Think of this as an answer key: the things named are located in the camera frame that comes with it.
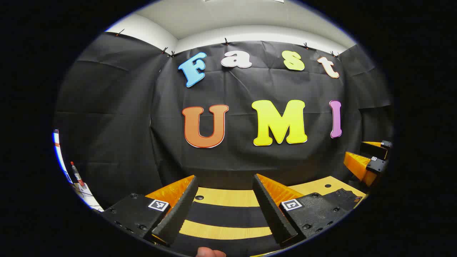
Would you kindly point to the black backdrop cloth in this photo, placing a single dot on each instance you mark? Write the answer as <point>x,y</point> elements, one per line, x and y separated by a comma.
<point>117,117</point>

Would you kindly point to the red-capped white bottle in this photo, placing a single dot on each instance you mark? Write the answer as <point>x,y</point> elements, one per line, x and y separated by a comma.
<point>77,175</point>

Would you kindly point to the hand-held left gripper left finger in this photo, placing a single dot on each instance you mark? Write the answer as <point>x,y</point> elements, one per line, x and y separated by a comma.
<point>178,210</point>

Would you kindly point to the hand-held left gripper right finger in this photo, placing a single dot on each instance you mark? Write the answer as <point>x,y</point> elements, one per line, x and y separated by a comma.
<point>273,214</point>

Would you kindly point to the white paper sheet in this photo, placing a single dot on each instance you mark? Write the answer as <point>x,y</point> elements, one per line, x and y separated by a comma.
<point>89,198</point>

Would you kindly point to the row of black backdrop clips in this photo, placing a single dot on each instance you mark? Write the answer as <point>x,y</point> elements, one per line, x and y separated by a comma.
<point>226,41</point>

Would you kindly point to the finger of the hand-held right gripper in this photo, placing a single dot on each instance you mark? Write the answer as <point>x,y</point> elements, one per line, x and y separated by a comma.
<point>376,166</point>
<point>373,150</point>

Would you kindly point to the black denim jeans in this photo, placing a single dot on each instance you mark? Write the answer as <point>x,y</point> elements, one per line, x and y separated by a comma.
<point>225,214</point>

